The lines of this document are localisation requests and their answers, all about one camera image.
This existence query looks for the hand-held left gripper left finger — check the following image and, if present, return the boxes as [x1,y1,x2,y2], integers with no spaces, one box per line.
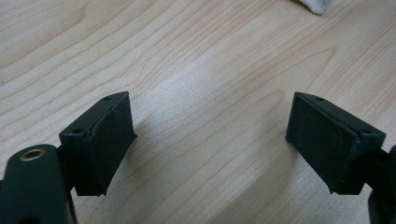
[58,91,138,198]

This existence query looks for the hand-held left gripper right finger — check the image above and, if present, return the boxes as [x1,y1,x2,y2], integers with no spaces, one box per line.
[285,91,387,196]

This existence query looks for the white cloth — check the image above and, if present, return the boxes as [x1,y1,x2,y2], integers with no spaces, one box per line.
[293,0,342,16]

